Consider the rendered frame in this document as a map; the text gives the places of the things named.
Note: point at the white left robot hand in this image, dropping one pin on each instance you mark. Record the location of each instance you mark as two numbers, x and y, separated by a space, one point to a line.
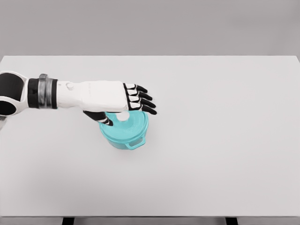
105 96

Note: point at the teal pot lid white knob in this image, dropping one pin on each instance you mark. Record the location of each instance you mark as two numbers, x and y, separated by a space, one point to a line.
132 124

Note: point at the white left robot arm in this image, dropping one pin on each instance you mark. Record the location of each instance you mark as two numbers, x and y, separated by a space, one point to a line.
47 93

